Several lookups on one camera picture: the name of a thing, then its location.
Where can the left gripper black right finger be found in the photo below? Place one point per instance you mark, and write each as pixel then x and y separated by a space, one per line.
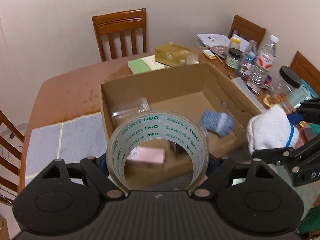
pixel 251 198

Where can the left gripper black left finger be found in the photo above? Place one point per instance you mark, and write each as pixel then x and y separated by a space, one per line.
pixel 65 197

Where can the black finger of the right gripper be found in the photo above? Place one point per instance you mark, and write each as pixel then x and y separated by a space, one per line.
pixel 286 154
pixel 308 111

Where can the white sock bundle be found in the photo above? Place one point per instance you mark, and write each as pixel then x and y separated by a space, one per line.
pixel 271 129

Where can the blue knitted sock roll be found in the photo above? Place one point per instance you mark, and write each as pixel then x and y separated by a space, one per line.
pixel 219 123

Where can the pink rectangular box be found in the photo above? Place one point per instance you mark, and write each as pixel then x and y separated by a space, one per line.
pixel 147 155

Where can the clear packing tape roll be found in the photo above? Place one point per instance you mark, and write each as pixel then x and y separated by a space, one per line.
pixel 125 144

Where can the clear plastic cup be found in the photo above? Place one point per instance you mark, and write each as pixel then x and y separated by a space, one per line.
pixel 123 111

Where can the jar of black clips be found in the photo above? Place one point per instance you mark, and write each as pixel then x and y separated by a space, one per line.
pixel 176 148

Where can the black lidded clear jar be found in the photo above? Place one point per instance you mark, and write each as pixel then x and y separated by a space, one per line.
pixel 285 83

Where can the wooden chair at right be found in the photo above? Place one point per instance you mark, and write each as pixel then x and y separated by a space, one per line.
pixel 306 71

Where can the wooden chair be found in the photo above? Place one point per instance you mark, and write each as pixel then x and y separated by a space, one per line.
pixel 247 30
pixel 120 23
pixel 306 71
pixel 11 156

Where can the blue grey checked cloth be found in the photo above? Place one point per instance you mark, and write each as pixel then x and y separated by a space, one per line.
pixel 82 137

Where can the clear water bottle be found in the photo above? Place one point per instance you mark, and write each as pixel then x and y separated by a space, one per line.
pixel 263 63

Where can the wooden chair at left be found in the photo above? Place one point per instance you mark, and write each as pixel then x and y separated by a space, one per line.
pixel 11 156

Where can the blue snack packet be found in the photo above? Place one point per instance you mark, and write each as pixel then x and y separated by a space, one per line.
pixel 247 65

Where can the dark lidded glass jar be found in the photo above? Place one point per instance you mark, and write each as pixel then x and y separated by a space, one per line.
pixel 233 58

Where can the wooden chair far right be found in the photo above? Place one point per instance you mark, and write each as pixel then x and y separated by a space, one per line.
pixel 247 30

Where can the yellow lidded jar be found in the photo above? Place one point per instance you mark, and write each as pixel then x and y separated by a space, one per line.
pixel 234 43

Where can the brown cardboard box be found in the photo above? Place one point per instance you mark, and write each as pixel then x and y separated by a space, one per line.
pixel 188 91

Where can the white paper stack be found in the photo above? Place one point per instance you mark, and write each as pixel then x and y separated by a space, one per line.
pixel 213 40

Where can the olive tissue box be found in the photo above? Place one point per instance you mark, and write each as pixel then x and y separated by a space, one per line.
pixel 174 55

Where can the green notebook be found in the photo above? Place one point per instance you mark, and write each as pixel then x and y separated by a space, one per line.
pixel 145 64

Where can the wooden chair at far side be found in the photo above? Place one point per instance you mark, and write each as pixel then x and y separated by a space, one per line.
pixel 120 23

